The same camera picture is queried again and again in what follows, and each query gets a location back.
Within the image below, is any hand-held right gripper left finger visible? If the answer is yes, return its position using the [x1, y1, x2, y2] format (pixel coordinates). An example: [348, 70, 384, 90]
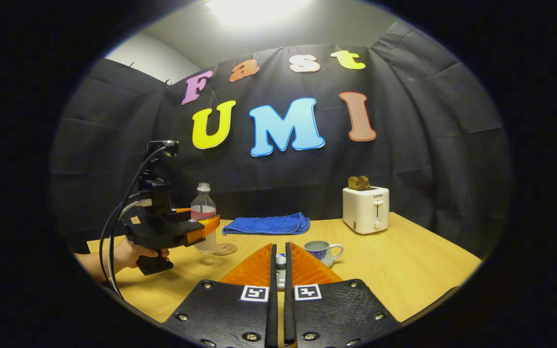
[162, 243, 279, 348]

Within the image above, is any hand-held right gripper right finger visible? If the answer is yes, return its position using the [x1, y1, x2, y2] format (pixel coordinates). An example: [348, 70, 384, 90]
[284, 242, 400, 348]

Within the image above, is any clear plastic water bottle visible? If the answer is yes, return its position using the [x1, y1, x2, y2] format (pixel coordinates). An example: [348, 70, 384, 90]
[191, 182, 217, 254]

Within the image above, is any white blue-patterned teacup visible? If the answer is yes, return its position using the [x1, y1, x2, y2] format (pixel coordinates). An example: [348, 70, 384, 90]
[304, 240, 344, 268]

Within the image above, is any folded blue towel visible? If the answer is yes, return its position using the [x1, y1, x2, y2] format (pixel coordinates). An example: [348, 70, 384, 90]
[222, 212, 310, 236]

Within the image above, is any white toaster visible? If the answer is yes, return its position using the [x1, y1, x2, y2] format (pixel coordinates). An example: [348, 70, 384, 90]
[342, 186, 390, 235]

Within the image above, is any black backdrop cloth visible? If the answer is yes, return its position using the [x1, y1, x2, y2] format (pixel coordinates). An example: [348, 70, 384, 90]
[50, 19, 511, 257]

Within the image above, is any black cable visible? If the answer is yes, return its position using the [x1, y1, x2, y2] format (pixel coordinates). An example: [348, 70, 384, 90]
[99, 145, 168, 298]

